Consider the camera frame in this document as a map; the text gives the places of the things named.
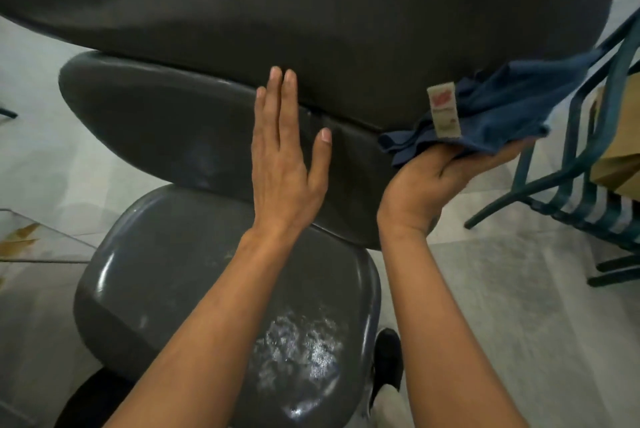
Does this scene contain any person's black shoe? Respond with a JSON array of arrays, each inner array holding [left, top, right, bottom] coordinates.
[[371, 328, 404, 393]]

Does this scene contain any person's right forearm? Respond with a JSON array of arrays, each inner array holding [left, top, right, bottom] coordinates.
[[377, 225, 531, 428]]

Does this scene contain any person's right hand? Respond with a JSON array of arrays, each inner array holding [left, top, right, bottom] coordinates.
[[376, 139, 537, 239]]

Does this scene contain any person's white trouser leg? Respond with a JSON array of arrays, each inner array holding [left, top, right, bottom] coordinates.
[[370, 383, 417, 428]]

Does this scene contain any person's left hand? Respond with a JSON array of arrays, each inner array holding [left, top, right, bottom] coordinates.
[[250, 66, 333, 239]]

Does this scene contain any clear glass table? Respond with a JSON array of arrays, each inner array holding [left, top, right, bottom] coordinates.
[[0, 208, 97, 264]]

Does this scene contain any person's left forearm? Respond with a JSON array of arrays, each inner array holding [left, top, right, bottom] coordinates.
[[102, 224, 313, 428]]

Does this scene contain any teal metal chair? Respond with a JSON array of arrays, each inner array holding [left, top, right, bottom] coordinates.
[[464, 0, 640, 288]]

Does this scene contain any brown cardboard box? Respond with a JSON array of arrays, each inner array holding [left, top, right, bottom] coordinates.
[[589, 85, 640, 200]]

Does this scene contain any blue cloth with white label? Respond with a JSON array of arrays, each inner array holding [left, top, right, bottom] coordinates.
[[377, 50, 598, 169]]

